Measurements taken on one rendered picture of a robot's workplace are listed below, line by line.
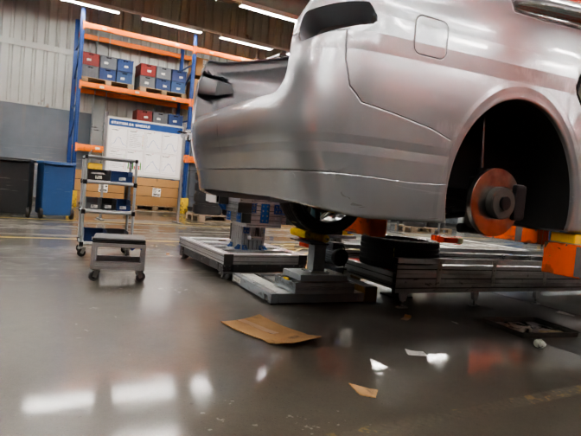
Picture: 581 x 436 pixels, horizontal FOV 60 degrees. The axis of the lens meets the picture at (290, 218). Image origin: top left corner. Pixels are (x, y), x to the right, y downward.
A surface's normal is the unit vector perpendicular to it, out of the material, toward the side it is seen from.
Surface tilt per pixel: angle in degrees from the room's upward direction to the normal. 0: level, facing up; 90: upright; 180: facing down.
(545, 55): 90
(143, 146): 90
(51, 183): 90
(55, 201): 90
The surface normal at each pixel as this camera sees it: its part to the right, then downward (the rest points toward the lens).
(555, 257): -0.90, -0.06
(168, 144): 0.50, 0.09
